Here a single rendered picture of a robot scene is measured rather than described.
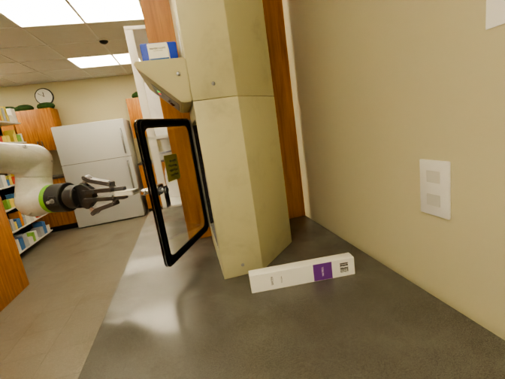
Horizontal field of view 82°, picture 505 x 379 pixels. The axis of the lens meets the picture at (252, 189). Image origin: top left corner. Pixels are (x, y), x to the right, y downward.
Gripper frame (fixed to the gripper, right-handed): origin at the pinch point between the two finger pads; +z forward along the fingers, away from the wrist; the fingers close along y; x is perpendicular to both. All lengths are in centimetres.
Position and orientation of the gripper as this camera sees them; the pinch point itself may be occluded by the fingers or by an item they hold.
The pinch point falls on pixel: (125, 192)
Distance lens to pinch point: 96.2
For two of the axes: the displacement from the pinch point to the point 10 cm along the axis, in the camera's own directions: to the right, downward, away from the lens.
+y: -1.3, -9.7, -2.1
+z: 9.7, -0.7, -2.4
